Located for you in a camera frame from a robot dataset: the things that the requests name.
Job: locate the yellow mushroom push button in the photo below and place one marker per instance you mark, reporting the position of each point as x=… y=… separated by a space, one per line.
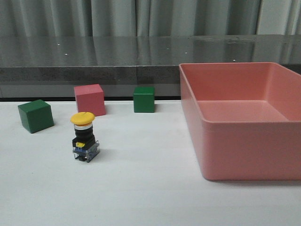
x=85 y=146

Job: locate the right green wooden cube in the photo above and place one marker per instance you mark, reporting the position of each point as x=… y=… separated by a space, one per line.
x=144 y=99

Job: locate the green wooden cube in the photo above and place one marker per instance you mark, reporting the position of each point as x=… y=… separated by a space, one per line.
x=36 y=115
x=144 y=99

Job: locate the pink wooden cube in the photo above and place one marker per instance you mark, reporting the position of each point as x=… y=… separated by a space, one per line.
x=90 y=98

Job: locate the pink plastic bin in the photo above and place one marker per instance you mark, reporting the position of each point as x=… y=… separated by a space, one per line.
x=244 y=119

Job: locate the left green wooden cube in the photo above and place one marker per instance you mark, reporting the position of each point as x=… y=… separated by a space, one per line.
x=36 y=115

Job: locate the dark glossy bench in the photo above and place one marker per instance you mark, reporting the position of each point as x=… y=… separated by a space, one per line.
x=50 y=67

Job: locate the grey curtain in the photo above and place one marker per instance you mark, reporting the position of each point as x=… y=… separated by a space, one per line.
x=29 y=18

